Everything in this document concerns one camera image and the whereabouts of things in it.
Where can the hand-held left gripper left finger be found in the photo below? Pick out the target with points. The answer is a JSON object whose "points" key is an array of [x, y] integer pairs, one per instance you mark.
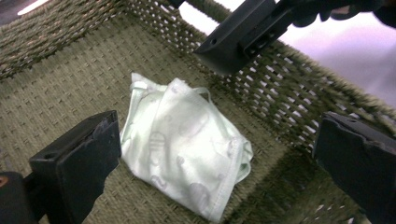
{"points": [[77, 165]]}

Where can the light green baby garment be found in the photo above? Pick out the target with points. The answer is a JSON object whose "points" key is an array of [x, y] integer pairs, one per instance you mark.
{"points": [[186, 140]]}

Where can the bright floor light strip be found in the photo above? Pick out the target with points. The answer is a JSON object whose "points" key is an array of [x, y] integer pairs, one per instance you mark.
{"points": [[31, 6]]}

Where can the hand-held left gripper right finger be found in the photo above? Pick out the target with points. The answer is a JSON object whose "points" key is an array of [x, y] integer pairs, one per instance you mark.
{"points": [[358, 161]]}

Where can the green woven basket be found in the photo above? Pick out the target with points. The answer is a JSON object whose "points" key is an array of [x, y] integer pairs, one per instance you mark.
{"points": [[62, 87]]}

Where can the white table mat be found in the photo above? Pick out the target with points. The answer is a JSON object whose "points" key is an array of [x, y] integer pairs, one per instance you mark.
{"points": [[342, 56]]}

